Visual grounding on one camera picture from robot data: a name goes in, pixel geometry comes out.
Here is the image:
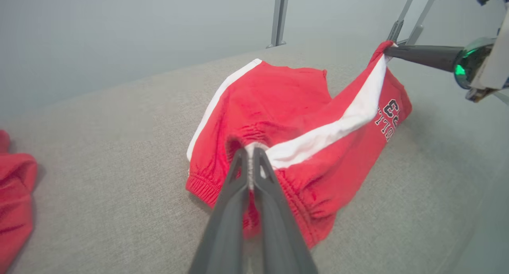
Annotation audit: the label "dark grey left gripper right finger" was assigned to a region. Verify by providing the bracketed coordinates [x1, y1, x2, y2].
[253, 147, 319, 274]

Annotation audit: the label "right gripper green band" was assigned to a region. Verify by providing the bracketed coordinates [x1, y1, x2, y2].
[384, 10, 509, 103]

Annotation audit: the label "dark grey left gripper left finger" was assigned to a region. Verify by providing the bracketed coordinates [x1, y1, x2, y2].
[189, 148, 250, 274]

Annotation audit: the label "red shorts with white stripes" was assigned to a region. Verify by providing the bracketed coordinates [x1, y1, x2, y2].
[186, 41, 413, 249]

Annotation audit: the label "red shirt with white sleeves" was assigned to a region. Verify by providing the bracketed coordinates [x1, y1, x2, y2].
[0, 130, 38, 272]

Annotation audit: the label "grey slanted partition posts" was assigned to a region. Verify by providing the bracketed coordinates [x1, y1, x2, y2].
[387, 0, 442, 47]

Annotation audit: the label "grey double partition post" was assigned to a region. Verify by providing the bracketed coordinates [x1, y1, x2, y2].
[266, 0, 291, 49]

